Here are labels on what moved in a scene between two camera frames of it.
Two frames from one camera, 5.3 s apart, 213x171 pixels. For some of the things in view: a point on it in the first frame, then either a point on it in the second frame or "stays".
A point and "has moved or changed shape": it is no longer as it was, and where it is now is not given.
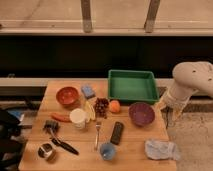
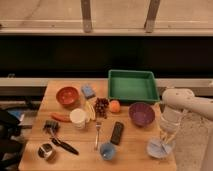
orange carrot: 61,117 stays
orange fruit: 115,106 stays
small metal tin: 45,150 stays
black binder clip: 51,126 stays
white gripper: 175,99 -> 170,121
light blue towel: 159,150 has moved or changed shape
